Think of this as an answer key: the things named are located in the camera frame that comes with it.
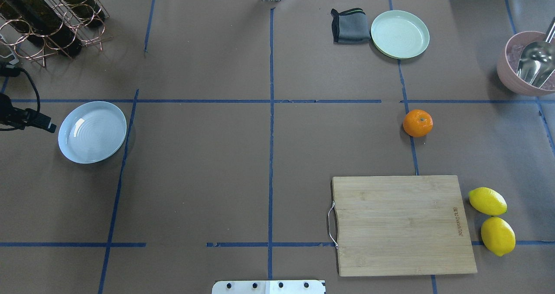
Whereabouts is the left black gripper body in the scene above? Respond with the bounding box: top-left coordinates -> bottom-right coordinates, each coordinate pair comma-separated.
0,94 -> 57,134

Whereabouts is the light blue plate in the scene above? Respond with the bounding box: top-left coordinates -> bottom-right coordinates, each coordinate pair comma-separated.
58,101 -> 127,164

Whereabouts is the orange fruit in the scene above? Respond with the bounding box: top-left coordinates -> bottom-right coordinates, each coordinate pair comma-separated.
402,109 -> 434,137

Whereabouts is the light green plate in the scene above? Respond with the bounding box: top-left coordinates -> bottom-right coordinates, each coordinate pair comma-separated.
370,10 -> 431,60

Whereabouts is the dark green wine bottle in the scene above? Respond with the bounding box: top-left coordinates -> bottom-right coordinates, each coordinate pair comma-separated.
7,0 -> 82,58

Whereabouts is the grey folded cloth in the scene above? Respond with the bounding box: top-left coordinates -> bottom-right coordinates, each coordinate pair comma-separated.
330,8 -> 371,45

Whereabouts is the bamboo cutting board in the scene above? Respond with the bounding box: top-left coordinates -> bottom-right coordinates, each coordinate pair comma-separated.
331,175 -> 477,278

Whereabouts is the upper yellow lemon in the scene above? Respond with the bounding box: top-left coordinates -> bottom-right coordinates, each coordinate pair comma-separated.
468,187 -> 508,216

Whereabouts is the yellow lemon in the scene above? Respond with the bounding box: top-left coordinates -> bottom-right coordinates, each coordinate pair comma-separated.
468,187 -> 508,216
480,216 -> 516,257

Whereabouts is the pink bowl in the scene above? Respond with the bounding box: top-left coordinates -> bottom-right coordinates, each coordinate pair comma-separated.
497,31 -> 554,97

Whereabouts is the lower yellow lemon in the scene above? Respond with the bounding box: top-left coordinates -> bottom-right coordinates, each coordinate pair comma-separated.
480,216 -> 516,257

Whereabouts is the metal ice scoop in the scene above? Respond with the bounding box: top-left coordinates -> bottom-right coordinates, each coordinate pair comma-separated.
516,19 -> 555,88

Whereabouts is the white wire cup rack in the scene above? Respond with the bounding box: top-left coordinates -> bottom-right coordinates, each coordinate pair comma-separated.
0,34 -> 20,69

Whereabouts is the copper wire bottle rack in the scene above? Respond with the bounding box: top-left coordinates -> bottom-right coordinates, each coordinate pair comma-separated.
1,0 -> 113,67

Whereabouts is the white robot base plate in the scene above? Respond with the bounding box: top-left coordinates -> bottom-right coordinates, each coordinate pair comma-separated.
211,280 -> 326,294

